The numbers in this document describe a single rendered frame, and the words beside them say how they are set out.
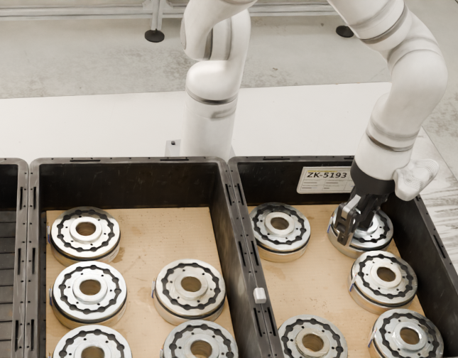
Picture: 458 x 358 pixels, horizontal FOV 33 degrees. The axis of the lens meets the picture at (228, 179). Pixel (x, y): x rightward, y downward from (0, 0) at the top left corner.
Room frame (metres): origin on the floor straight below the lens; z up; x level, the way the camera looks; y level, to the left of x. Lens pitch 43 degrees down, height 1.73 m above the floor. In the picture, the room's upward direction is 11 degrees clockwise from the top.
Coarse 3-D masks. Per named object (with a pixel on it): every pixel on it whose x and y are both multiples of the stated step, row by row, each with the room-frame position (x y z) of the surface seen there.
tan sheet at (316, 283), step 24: (312, 216) 0.90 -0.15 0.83; (312, 240) 0.85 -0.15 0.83; (264, 264) 0.78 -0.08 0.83; (288, 264) 0.79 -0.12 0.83; (312, 264) 0.80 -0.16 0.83; (336, 264) 0.81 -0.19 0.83; (288, 288) 0.74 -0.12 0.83; (312, 288) 0.75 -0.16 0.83; (336, 288) 0.76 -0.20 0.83; (288, 312) 0.70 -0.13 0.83; (312, 312) 0.71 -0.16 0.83; (336, 312) 0.71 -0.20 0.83; (360, 312) 0.72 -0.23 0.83; (360, 336) 0.68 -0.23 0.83
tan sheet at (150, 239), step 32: (128, 224) 0.80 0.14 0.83; (160, 224) 0.82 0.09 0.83; (192, 224) 0.83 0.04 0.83; (128, 256) 0.74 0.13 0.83; (160, 256) 0.75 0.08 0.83; (192, 256) 0.77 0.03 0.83; (128, 288) 0.68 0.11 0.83; (128, 320) 0.63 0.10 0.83; (160, 320) 0.64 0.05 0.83; (224, 320) 0.66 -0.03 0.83
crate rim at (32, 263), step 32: (64, 160) 0.82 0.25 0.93; (96, 160) 0.83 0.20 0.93; (128, 160) 0.84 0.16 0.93; (160, 160) 0.86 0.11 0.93; (192, 160) 0.87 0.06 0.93; (32, 192) 0.74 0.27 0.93; (224, 192) 0.82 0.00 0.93; (32, 224) 0.68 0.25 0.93; (32, 256) 0.63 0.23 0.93; (32, 288) 0.58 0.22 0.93; (32, 320) 0.53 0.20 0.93; (256, 320) 0.61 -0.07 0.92; (32, 352) 0.49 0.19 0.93
